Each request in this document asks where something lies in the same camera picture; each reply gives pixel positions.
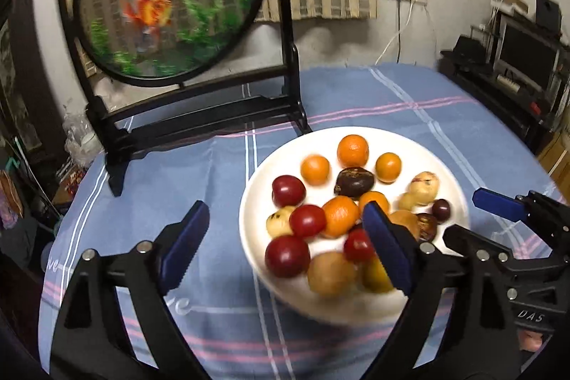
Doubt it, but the clear plastic bag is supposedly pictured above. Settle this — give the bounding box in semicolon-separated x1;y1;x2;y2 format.
62;110;104;169

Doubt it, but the red tomato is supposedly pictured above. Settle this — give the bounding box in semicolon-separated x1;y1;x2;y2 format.
289;204;327;238
343;229;377;264

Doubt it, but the yellow smooth round fruit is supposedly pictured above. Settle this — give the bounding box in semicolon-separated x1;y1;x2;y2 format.
307;252;357;296

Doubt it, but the black television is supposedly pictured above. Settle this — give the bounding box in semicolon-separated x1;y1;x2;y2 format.
494;12;561;91

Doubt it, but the small dark red plum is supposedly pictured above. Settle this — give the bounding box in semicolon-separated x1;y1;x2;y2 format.
431;199;451;223

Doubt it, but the blue plaid tablecloth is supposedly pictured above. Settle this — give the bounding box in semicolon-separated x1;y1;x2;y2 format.
38;64;570;380

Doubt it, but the white oval plate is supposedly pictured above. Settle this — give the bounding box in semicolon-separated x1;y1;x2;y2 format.
239;126;473;325

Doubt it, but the black speaker box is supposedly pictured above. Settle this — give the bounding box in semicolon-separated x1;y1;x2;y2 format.
534;0;562;36

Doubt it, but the small orange mandarin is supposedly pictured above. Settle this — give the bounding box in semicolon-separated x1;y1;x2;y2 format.
300;154;331;186
358;191;391;216
337;134;370;168
375;152;402;184

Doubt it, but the pale yellow purple-streaked fruit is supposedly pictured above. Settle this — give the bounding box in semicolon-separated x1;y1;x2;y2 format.
409;171;441;204

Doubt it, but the yellow-green citrus fruit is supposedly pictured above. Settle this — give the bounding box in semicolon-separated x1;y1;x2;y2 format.
361;257;395;294

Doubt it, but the large orange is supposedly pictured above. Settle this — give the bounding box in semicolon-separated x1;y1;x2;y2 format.
321;197;361;239

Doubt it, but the purple plastic bag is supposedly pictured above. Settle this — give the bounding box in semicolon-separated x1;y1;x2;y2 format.
0;168;23;229

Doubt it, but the black television stand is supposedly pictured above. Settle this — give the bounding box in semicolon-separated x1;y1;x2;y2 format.
439;35;570;153

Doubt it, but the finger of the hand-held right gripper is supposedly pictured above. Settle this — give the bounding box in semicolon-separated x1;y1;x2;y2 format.
442;224;517;269
472;188;570;265

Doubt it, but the cardboard box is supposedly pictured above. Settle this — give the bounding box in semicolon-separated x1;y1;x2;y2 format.
537;131;570;189

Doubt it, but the white power cable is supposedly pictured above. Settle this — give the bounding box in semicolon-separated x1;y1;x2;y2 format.
374;0;415;64

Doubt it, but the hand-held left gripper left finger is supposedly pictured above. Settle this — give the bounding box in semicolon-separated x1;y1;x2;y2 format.
49;199;211;380

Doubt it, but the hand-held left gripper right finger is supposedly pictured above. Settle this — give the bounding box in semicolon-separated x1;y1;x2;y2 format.
362;202;522;380

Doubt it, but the dark brown oval fruit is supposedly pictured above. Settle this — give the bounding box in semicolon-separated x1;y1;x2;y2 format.
334;167;375;198

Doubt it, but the person's right hand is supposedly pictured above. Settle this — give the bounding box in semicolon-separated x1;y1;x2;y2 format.
519;329;546;352

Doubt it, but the black set-top device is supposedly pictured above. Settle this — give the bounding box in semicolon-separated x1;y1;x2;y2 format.
453;35;487;64

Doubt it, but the large dark red plum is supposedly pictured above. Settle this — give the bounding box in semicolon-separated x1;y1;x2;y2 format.
265;234;311;278

